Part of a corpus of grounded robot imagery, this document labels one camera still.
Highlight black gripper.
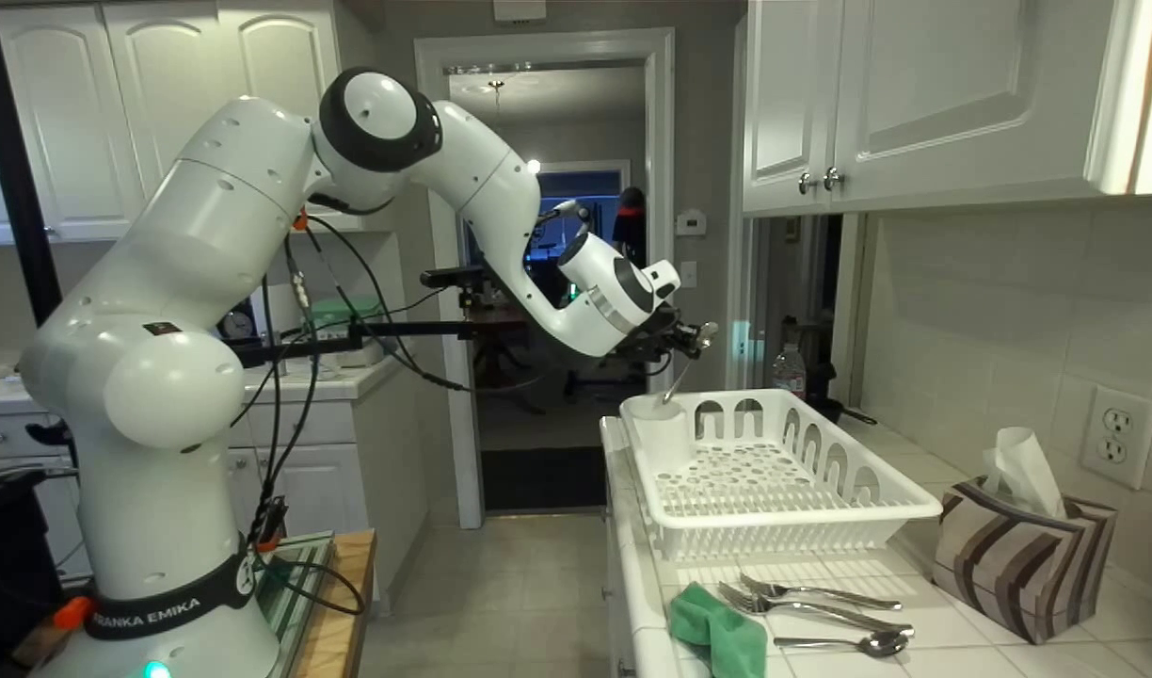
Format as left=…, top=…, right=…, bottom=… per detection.
left=624, top=304, right=720, bottom=362

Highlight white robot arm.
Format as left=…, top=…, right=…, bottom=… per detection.
left=20, top=68, right=706, bottom=678

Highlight silver spoon near tissue box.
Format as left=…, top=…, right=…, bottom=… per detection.
left=771, top=629, right=912, bottom=658

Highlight white plastic dish rack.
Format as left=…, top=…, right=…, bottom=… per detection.
left=619, top=388, right=939, bottom=560

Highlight silver fork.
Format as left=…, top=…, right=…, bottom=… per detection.
left=716, top=585, right=916, bottom=631

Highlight silver knife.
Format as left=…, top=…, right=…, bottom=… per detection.
left=739, top=574, right=903, bottom=611

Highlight white upper cabinet right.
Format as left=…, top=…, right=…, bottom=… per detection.
left=740, top=0, right=1152, bottom=215

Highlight white cabinet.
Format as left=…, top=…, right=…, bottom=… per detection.
left=0, top=0, right=360, bottom=241
left=740, top=0, right=1152, bottom=215

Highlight green sponge cloth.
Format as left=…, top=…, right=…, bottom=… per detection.
left=667, top=585, right=766, bottom=678

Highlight white lower cabinet counter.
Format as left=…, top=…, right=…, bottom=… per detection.
left=0, top=359, right=426, bottom=601

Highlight striped tissue box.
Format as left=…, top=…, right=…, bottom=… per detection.
left=929, top=426, right=1115, bottom=644

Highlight wooden table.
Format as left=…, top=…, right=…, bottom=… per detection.
left=291, top=530, right=381, bottom=678

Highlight white upper cabinet left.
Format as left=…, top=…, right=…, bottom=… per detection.
left=0, top=0, right=360, bottom=241

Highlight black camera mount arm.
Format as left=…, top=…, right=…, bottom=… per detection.
left=228, top=292, right=526, bottom=365

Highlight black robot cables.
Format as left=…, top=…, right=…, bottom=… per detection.
left=233, top=212, right=479, bottom=616

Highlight white wall outlet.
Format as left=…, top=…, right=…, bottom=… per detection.
left=1079, top=388, right=1152, bottom=490

